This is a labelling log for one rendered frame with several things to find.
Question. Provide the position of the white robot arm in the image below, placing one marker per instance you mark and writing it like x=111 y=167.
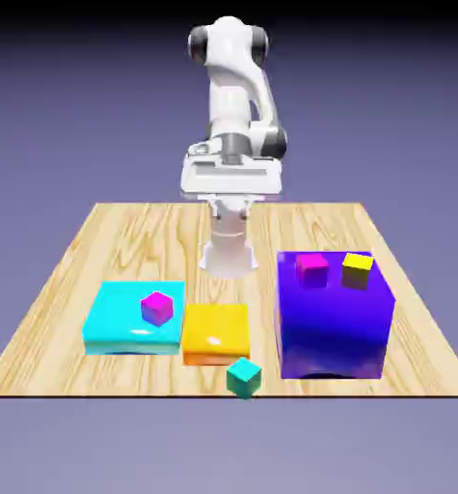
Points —
x=228 y=58

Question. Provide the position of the small magenta cube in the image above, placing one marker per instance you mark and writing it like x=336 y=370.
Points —
x=312 y=271
x=157 y=308

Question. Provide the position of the small teal cube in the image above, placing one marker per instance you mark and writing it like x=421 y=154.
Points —
x=244 y=378

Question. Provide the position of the large orange box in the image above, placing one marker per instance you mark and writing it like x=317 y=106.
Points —
x=215 y=332

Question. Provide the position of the large cyan box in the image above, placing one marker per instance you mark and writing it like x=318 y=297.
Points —
x=116 y=312

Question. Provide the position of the large blue box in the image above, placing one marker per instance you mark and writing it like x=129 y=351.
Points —
x=332 y=328

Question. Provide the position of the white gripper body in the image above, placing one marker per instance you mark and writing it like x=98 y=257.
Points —
x=231 y=180

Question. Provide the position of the small yellow cube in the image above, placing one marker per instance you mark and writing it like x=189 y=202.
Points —
x=357 y=271

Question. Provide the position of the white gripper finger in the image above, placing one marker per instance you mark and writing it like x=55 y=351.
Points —
x=244 y=210
x=215 y=210

